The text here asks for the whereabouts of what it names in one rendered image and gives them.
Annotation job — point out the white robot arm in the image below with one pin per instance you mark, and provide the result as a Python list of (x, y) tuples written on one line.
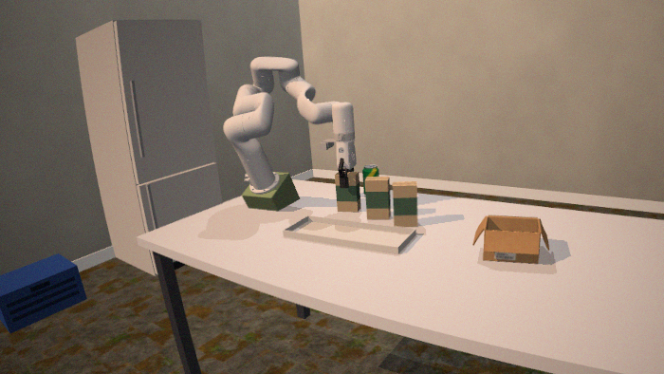
[(253, 114)]

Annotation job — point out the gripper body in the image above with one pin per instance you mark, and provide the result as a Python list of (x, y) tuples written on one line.
[(346, 151)]

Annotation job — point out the green soda can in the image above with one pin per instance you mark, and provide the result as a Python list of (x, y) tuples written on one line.
[(370, 170)]

